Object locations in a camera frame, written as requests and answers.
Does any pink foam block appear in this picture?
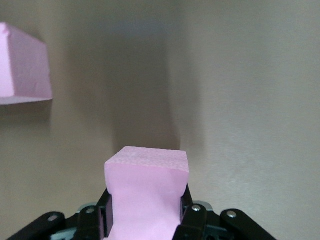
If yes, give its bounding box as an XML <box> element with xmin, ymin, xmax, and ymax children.
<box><xmin>103</xmin><ymin>146</ymin><xmax>189</xmax><ymax>240</ymax></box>
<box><xmin>0</xmin><ymin>22</ymin><xmax>54</xmax><ymax>106</ymax></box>

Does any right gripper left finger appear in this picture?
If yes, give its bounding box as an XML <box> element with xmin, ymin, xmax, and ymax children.
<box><xmin>6</xmin><ymin>187</ymin><xmax>115</xmax><ymax>240</ymax></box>

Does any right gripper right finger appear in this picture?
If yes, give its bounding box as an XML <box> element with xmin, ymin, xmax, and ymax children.
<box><xmin>174</xmin><ymin>185</ymin><xmax>276</xmax><ymax>240</ymax></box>

